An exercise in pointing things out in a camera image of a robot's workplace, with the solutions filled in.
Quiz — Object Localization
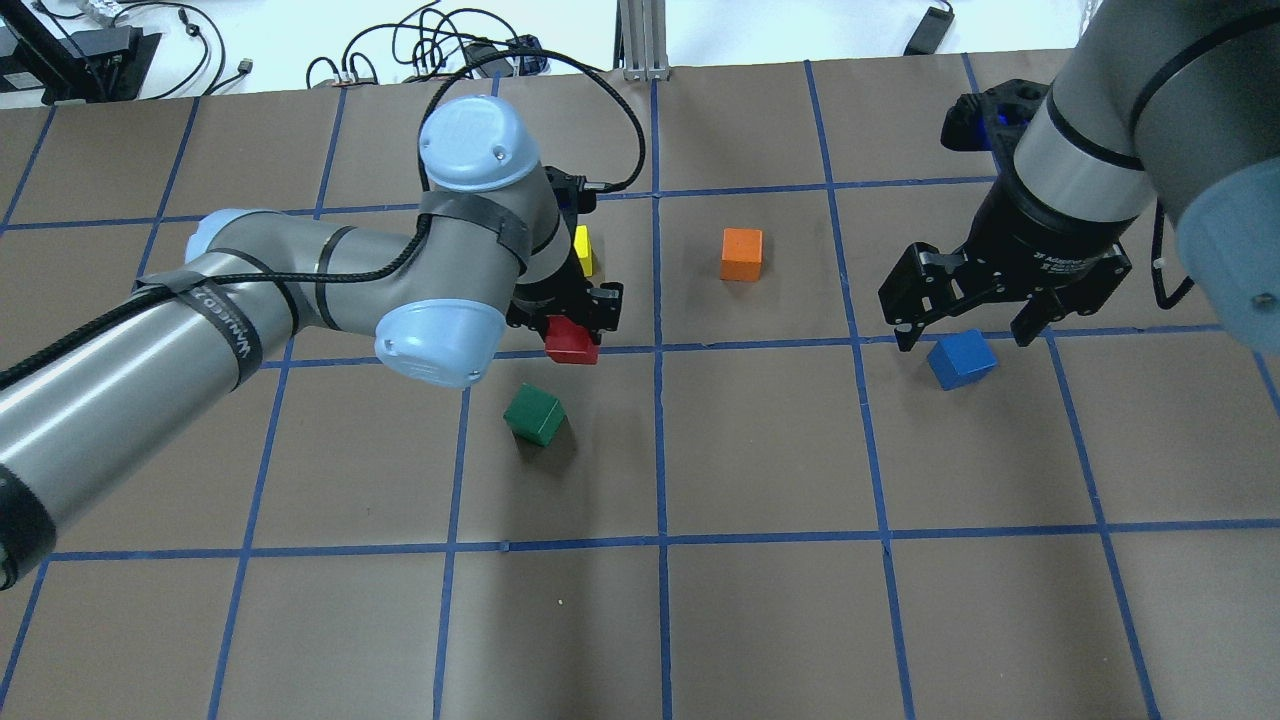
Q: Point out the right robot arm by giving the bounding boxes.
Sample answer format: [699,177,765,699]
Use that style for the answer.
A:
[878,1,1279,355]

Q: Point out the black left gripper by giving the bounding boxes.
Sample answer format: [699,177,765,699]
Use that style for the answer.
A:
[506,165,625,341]

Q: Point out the yellow wooden block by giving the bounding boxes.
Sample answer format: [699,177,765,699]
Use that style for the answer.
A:
[573,225,596,278]

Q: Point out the orange wooden block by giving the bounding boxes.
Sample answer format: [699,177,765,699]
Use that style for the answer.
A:
[719,227,764,282]

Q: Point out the black power adapter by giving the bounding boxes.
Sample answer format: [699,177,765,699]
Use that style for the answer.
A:
[902,3,955,56]

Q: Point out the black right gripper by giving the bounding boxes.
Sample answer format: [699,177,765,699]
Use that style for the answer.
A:
[878,78,1133,354]

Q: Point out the blue wooden block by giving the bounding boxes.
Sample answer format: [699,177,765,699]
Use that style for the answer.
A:
[927,329,998,391]

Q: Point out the red wooden block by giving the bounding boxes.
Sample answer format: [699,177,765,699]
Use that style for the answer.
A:
[544,315,600,365]

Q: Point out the green wooden block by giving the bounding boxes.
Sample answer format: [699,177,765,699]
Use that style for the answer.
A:
[503,383,567,447]

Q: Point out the aluminium frame post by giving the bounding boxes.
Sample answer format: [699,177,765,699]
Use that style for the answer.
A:
[614,0,671,82]

